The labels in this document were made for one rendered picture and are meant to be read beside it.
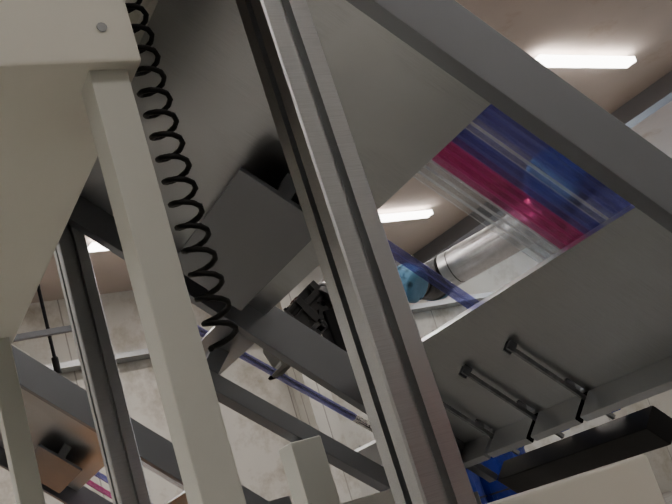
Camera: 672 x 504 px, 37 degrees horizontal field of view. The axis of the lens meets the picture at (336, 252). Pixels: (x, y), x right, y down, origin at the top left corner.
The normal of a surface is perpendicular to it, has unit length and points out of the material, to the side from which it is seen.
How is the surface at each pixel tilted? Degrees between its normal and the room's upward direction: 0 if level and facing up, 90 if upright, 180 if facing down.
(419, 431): 90
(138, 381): 90
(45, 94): 180
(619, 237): 135
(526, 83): 90
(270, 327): 90
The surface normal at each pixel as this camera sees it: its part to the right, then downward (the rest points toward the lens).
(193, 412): 0.41, -0.38
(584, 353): -0.39, 0.75
